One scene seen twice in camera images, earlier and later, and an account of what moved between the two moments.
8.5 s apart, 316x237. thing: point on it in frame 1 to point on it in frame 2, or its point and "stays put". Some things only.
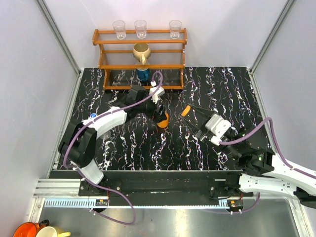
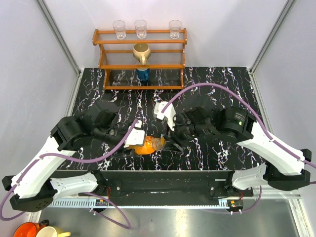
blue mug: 144,75 stays put
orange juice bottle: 164,124 to 151,144
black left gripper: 161,115 to 127,152
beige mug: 141,52 stays put
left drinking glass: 119,27 stays put
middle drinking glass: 140,28 stays put
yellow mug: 52,231 stays put
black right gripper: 201,134 to 173,145
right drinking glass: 175,28 stays put
